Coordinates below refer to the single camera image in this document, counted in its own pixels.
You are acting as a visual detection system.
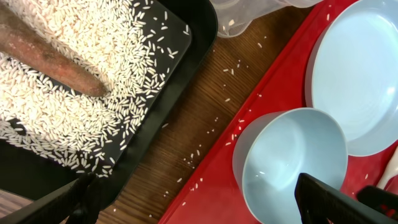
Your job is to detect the light blue bowl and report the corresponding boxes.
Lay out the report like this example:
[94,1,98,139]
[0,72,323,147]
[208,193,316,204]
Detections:
[233,108,348,223]

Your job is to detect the red serving tray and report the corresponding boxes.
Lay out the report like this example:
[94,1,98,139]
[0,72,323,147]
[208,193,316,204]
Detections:
[158,0,398,224]

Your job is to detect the brown carrot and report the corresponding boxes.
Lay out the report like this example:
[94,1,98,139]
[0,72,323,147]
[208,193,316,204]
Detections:
[1,4,107,97]

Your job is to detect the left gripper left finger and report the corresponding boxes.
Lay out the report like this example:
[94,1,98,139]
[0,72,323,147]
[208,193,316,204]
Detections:
[1,173,101,224]

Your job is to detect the large light blue plate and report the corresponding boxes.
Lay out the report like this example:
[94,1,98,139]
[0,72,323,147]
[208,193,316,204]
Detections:
[305,0,397,157]

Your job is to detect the clear plastic waste bin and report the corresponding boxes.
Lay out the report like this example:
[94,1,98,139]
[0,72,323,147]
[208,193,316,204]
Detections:
[210,0,322,38]

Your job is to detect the black waste tray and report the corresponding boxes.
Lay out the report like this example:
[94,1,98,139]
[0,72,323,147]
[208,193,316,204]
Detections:
[1,0,218,208]

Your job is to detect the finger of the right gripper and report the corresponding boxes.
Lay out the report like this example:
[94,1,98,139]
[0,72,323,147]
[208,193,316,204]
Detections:
[356,185,398,218]

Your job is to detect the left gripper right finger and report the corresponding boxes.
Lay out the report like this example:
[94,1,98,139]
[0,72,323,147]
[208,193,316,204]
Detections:
[295,173,397,224]

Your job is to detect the rice grains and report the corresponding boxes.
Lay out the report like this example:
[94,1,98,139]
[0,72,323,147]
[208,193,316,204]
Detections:
[1,0,193,177]

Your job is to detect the white plastic spoon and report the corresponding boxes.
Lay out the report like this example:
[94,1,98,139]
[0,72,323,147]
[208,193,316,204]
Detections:
[376,148,398,189]

